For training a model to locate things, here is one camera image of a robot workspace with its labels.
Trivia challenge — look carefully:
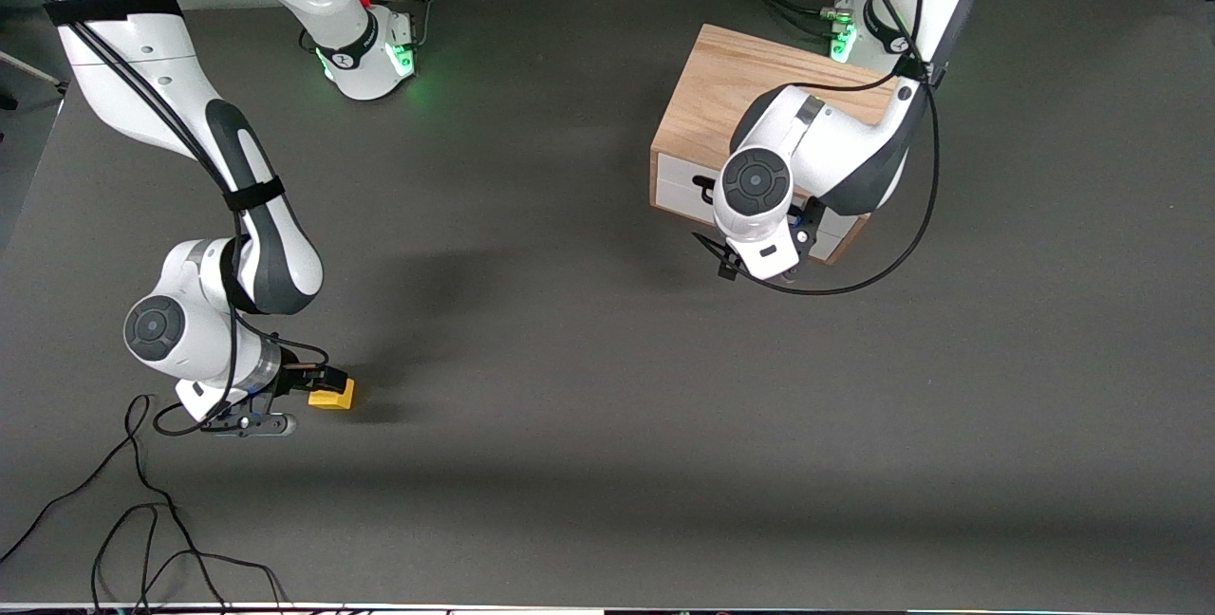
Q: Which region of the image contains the yellow cube block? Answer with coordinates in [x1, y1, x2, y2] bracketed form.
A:
[308, 378, 356, 411]

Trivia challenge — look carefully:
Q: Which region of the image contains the white-front wooden drawer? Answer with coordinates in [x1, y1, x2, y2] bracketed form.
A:
[657, 154, 867, 238]

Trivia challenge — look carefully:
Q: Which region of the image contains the grey arm base connector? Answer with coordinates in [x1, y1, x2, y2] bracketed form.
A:
[383, 10, 419, 54]
[822, 0, 860, 61]

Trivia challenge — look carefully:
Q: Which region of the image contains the wooden drawer cabinet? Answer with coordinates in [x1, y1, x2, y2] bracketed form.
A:
[649, 23, 898, 266]

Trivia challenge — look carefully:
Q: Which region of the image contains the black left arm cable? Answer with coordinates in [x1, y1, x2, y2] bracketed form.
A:
[691, 0, 941, 298]

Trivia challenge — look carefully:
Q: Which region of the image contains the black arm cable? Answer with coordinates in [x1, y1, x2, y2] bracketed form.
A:
[691, 0, 941, 298]
[0, 0, 331, 438]

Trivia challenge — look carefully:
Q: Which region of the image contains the thin black loose cable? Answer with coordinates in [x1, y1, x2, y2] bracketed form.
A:
[0, 394, 290, 615]

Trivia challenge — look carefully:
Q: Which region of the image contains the black velcro strap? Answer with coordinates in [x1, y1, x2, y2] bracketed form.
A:
[892, 55, 945, 86]
[223, 177, 286, 211]
[45, 0, 184, 26]

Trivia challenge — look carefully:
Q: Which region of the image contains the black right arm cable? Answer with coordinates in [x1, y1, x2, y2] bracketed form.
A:
[0, 0, 331, 438]

